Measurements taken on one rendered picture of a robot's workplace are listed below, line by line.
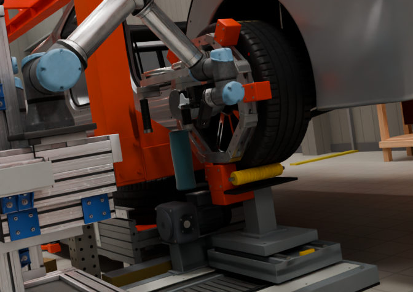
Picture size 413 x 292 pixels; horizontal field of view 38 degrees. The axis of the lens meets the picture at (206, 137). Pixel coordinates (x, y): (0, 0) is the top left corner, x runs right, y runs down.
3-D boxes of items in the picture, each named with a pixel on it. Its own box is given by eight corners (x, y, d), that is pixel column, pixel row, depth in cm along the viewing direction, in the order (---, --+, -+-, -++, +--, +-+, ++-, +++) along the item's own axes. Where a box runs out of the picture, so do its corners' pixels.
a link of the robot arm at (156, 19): (98, -8, 202) (195, 91, 219) (110, -17, 192) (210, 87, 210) (118, -30, 206) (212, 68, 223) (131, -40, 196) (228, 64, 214)
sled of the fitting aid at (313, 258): (343, 262, 254) (339, 240, 253) (278, 286, 234) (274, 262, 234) (269, 249, 296) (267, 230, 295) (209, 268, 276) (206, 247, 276)
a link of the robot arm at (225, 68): (200, 53, 208) (204, 84, 209) (216, 48, 199) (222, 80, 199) (219, 51, 212) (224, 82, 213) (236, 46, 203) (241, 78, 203)
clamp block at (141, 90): (161, 96, 260) (159, 83, 260) (142, 98, 255) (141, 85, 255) (155, 97, 264) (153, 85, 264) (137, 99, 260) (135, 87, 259)
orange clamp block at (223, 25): (237, 45, 243) (241, 24, 238) (221, 47, 239) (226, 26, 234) (227, 38, 248) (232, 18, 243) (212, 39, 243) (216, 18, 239)
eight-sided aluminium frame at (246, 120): (264, 160, 237) (245, 24, 235) (251, 163, 233) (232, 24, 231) (193, 161, 283) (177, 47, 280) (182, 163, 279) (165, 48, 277)
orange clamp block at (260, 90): (258, 101, 237) (272, 98, 229) (242, 102, 232) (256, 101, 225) (255, 83, 236) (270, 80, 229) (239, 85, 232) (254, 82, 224)
